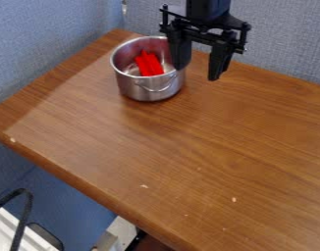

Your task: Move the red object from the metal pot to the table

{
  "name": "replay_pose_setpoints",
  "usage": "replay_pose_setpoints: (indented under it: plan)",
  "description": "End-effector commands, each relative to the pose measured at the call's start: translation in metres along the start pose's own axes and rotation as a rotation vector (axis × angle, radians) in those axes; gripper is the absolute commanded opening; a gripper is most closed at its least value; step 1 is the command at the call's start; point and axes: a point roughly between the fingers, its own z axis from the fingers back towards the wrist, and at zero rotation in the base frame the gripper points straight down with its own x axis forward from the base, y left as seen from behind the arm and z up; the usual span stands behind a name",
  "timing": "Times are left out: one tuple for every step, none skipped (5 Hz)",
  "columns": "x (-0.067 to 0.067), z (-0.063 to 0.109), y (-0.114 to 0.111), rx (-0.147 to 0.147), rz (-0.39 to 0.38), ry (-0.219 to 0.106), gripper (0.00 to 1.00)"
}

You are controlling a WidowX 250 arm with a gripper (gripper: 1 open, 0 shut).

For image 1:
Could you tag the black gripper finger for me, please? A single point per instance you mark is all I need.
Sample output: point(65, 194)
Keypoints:
point(180, 48)
point(220, 59)

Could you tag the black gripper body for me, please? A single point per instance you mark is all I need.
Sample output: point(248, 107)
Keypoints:
point(203, 21)

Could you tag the red object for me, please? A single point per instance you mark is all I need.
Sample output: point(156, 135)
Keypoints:
point(149, 64)

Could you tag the white table frame part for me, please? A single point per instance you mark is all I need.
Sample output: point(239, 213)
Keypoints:
point(117, 237)

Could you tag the silver metal pot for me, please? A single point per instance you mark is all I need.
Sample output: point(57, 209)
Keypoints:
point(145, 88)

